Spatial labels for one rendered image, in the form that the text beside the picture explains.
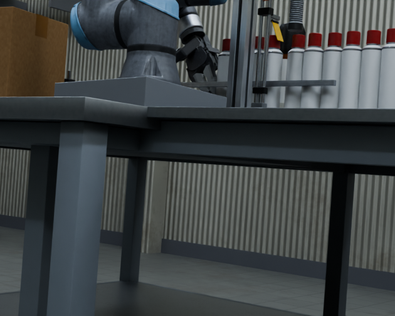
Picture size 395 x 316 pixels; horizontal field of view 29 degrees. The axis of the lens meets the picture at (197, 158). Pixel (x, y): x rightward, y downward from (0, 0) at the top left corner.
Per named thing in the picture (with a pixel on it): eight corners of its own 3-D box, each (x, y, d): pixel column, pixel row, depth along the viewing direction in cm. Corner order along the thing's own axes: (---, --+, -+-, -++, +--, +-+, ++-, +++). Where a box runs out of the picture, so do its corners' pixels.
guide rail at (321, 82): (336, 86, 185) (337, 80, 185) (333, 85, 184) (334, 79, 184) (40, 89, 251) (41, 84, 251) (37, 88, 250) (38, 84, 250)
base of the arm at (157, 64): (193, 95, 181) (196, 54, 181) (153, 84, 169) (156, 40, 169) (145, 97, 190) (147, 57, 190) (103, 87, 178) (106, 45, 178)
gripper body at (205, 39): (226, 66, 217) (212, 30, 221) (208, 61, 211) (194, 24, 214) (207, 79, 221) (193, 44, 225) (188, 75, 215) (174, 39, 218)
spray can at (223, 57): (236, 115, 211) (241, 41, 211) (227, 113, 206) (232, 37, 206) (219, 114, 213) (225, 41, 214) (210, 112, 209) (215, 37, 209)
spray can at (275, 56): (282, 115, 200) (287, 37, 200) (273, 113, 196) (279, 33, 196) (264, 115, 203) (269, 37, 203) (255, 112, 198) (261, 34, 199)
